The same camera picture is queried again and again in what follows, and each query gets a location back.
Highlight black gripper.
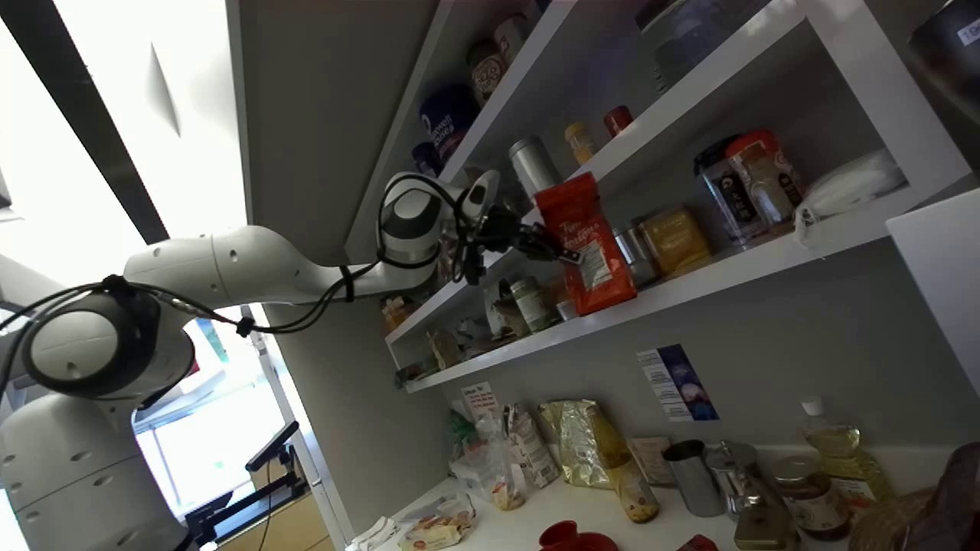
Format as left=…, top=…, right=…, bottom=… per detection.
left=473, top=197, right=565, bottom=266

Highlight orange foil sachet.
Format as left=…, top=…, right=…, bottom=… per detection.
left=534, top=171, right=643, bottom=320

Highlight jar with green label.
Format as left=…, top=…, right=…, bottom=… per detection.
left=505, top=276, right=562, bottom=337

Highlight silver tin can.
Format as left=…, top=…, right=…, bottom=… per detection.
left=505, top=131, right=565, bottom=201

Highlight small dark jar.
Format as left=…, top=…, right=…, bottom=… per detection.
left=481, top=293, right=531, bottom=345

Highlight grey metal can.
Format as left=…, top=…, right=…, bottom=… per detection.
left=609, top=224, right=661, bottom=290

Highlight yellow tin can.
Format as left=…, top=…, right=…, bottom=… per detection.
left=559, top=119, right=601, bottom=168

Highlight yellow food packet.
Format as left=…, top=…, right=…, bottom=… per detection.
left=633, top=205, right=716, bottom=280

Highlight red tin can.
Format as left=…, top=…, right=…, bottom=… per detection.
left=601, top=100, right=638, bottom=137

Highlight blue food packet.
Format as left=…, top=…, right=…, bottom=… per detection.
left=411, top=81, right=485, bottom=174

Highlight white printed food bag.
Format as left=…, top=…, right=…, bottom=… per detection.
left=447, top=381, right=515, bottom=485

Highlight brown glass jar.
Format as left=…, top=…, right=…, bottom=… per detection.
left=464, top=38, right=515, bottom=107

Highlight dark coffee box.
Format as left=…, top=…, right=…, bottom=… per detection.
left=691, top=134, right=765, bottom=248

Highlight blue and white poster card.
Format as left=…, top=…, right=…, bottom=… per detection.
left=633, top=341, right=723, bottom=428

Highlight gold foil bag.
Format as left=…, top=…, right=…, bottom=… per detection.
left=535, top=394, right=633, bottom=492

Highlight white patterned food bag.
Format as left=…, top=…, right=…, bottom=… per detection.
left=501, top=405, right=562, bottom=492

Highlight pale glass jar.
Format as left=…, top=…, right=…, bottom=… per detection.
left=492, top=9, right=535, bottom=63

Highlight dark lidded jar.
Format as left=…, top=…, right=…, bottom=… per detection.
left=723, top=127, right=809, bottom=234

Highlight glass jar of pasta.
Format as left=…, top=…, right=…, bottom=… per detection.
left=606, top=456, right=665, bottom=528

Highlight dark bowl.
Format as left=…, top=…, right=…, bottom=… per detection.
left=633, top=0, right=720, bottom=38

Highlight steel canister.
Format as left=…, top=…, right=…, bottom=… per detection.
left=661, top=437, right=731, bottom=520

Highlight red cup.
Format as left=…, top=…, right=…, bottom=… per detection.
left=540, top=517, right=588, bottom=545

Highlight clear bag of snacks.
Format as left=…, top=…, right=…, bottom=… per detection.
left=395, top=492, right=481, bottom=551

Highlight red saucer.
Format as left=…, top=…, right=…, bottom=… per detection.
left=535, top=525, right=621, bottom=551

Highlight white stacked dishes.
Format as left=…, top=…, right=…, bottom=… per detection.
left=794, top=146, right=908, bottom=231

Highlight dark moka pot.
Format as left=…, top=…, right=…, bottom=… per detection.
left=727, top=464, right=803, bottom=551

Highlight yellow oil bottle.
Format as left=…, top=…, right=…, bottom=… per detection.
left=800, top=394, right=895, bottom=506

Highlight glass jar with gold lid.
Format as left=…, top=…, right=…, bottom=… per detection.
left=775, top=464, right=856, bottom=545

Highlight black metal stand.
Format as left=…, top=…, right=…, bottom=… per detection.
left=184, top=417, right=311, bottom=551

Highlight white cabinet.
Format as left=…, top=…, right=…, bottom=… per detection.
left=882, top=186, right=980, bottom=398

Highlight deep wicker basket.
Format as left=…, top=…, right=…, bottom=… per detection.
left=844, top=437, right=980, bottom=551

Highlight black window beam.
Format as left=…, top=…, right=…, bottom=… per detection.
left=0, top=0, right=173, bottom=248

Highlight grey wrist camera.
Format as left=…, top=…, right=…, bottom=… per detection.
left=457, top=166, right=505, bottom=234

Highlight white wall shelf unit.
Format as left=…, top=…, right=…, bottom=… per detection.
left=226, top=0, right=975, bottom=398

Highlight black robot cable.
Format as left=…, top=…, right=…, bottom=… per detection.
left=0, top=168, right=496, bottom=342

